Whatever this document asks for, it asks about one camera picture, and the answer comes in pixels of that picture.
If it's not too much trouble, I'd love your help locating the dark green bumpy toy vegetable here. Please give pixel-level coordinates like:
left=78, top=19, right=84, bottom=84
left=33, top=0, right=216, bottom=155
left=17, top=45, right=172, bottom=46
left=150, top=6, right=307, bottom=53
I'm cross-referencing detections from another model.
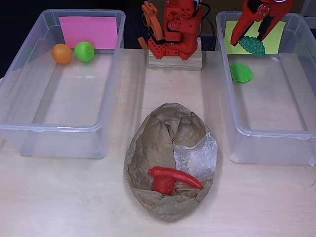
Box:
left=238, top=36, right=267, bottom=59

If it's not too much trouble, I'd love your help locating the red toy chili pepper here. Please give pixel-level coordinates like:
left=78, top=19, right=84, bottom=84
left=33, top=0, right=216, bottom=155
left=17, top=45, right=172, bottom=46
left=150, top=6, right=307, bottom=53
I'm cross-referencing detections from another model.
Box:
left=148, top=166, right=203, bottom=190

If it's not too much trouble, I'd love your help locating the red toy strawberry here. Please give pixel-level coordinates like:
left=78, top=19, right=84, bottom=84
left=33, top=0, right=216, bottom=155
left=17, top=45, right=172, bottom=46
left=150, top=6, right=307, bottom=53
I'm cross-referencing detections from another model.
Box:
left=151, top=176, right=175, bottom=195

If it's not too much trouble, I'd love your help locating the yellow paper note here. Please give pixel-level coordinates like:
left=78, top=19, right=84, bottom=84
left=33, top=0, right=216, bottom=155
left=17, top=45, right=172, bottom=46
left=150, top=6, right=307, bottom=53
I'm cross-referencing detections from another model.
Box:
left=224, top=20, right=287, bottom=55

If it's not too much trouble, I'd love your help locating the light green toy lettuce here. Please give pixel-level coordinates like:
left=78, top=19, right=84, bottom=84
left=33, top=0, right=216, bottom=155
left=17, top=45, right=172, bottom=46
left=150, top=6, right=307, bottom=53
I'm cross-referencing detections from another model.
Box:
left=229, top=62, right=254, bottom=84

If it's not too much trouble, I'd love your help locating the light green toy apple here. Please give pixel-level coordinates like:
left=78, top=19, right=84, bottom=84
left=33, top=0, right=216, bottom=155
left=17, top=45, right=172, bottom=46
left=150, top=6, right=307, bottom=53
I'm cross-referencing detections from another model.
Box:
left=74, top=41, right=95, bottom=63

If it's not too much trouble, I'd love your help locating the pink paper note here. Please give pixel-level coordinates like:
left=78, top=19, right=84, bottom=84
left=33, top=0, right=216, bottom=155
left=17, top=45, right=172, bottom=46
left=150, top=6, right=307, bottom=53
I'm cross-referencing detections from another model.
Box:
left=58, top=16, right=118, bottom=49

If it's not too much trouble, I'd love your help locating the clear plastic bin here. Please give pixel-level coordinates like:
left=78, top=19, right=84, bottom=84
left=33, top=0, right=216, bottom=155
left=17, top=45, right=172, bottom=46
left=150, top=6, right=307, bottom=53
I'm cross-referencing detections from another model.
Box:
left=215, top=11, right=316, bottom=165
left=0, top=9, right=126, bottom=160

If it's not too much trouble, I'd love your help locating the black power cable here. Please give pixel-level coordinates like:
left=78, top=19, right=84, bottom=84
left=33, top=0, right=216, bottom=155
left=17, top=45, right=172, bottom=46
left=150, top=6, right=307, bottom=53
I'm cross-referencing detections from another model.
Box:
left=200, top=2, right=216, bottom=38

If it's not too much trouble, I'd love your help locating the orange toy fruit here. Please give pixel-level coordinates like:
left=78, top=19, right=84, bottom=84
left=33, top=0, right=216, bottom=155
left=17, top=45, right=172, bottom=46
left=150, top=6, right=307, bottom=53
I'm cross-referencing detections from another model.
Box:
left=51, top=43, right=73, bottom=64

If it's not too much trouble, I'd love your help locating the crumpled brown paper bag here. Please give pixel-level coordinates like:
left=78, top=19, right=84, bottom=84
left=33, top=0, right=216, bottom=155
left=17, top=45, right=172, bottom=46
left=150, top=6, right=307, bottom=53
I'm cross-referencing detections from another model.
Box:
left=123, top=103, right=219, bottom=222

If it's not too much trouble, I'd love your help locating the wooden base block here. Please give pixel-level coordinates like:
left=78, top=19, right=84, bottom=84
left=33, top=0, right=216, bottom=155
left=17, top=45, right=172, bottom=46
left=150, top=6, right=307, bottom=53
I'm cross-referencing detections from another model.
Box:
left=148, top=37, right=203, bottom=72

